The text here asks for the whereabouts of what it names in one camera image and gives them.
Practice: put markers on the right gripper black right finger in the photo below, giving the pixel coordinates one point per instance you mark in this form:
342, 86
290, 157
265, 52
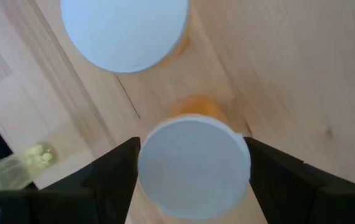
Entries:
289, 193

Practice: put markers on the small clear green pill bottle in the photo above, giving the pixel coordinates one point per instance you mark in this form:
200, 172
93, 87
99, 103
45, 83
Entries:
37, 154

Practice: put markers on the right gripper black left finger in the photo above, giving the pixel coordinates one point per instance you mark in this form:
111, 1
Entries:
108, 189

